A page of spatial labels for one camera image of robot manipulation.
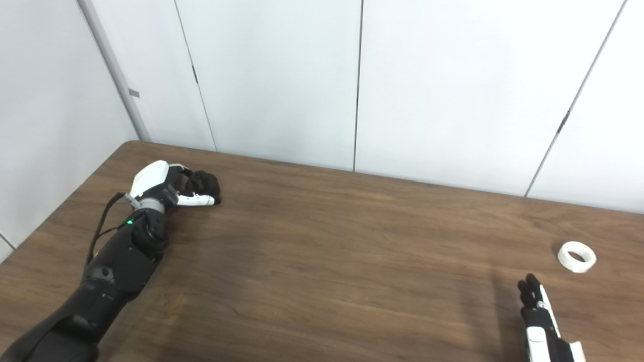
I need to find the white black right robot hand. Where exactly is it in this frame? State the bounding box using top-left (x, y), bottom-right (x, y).
top-left (518, 273), bottom-right (587, 362)

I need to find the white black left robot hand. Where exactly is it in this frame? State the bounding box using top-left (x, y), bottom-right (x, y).
top-left (125, 161), bottom-right (217, 214)

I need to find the round black plastic part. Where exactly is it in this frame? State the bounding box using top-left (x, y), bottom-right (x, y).
top-left (184, 171), bottom-right (222, 205)

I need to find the white plastic ring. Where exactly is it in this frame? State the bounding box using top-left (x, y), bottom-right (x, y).
top-left (557, 241), bottom-right (597, 273)

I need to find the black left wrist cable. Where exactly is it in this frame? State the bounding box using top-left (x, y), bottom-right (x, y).
top-left (87, 192), bottom-right (139, 265)

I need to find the grey wall corner strip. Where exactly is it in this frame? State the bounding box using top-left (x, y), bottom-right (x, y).
top-left (78, 0), bottom-right (152, 143)

